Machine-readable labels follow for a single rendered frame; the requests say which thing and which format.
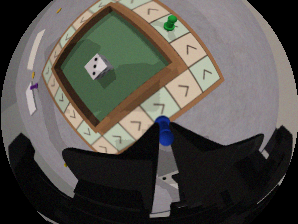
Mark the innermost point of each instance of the green game pawn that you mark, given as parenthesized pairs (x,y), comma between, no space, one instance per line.
(169,26)

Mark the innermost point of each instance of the blue pawn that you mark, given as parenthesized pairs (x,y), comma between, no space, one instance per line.
(166,137)

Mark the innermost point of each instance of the white die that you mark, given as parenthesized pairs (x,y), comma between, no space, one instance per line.
(98,66)

